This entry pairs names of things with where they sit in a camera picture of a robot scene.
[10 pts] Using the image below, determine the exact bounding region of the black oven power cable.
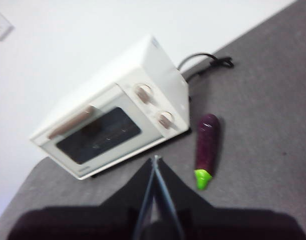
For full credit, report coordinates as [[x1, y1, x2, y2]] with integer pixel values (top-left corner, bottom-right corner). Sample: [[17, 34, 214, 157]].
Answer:
[[177, 52, 235, 83]]

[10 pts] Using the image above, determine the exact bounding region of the white toaster oven body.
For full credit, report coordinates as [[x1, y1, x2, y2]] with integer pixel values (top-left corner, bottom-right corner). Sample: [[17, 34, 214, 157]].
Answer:
[[29, 34, 190, 181]]

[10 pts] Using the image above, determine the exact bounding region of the oven door with beige handle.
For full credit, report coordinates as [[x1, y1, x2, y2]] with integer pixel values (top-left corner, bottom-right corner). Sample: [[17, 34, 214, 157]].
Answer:
[[30, 83, 166, 180]]

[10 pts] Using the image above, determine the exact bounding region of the beige oven knob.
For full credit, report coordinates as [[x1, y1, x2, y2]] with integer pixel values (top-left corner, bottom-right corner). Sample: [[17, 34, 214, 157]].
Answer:
[[133, 83, 153, 104], [156, 111, 175, 129]]

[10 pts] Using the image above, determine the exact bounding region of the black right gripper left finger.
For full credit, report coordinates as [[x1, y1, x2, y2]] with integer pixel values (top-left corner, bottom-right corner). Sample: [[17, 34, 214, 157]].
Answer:
[[6, 156, 156, 240]]

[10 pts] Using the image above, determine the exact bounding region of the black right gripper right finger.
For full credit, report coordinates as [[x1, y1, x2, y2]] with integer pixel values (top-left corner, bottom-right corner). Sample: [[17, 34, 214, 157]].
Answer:
[[155, 156, 306, 240]]

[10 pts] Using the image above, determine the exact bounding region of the purple toy eggplant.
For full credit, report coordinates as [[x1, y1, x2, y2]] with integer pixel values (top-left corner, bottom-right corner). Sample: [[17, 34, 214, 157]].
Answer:
[[194, 113, 221, 190]]

